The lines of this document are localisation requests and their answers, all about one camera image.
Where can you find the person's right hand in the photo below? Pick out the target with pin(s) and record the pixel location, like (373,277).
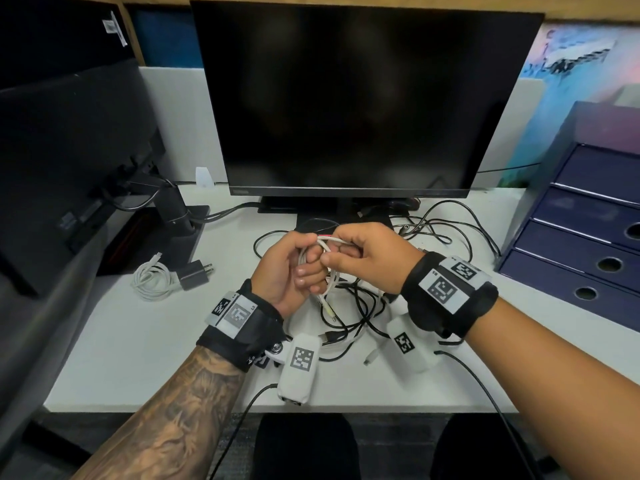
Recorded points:
(380,254)

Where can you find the person's left hand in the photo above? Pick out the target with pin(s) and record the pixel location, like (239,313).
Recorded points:
(280,274)

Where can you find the black charger plug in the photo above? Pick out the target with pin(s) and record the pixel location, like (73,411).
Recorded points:
(192,275)

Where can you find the navy blue drawer unit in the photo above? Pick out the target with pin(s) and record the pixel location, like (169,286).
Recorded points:
(585,219)

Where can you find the person's left forearm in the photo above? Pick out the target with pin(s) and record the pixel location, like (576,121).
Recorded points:
(170,424)

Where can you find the person's right forearm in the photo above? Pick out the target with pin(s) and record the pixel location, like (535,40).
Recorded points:
(565,394)

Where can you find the person's black trousers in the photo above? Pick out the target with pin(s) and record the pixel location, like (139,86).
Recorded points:
(305,444)

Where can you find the small black oval device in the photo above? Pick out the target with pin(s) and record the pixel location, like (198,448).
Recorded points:
(406,203)

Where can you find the black computer monitor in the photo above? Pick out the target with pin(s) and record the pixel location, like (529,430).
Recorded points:
(360,94)

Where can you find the white partition panel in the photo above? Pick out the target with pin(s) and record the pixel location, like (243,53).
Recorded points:
(510,134)
(185,124)

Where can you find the black panel with white sticker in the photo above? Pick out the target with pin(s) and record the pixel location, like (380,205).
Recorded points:
(60,34)

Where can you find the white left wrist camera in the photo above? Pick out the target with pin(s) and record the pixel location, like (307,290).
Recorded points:
(300,364)

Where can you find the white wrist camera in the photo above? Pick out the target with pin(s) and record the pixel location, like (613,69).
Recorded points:
(300,364)
(412,344)

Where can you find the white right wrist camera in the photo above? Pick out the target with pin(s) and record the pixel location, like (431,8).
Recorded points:
(412,344)

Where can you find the black monitor arm base plate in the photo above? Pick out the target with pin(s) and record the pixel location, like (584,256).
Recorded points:
(150,239)

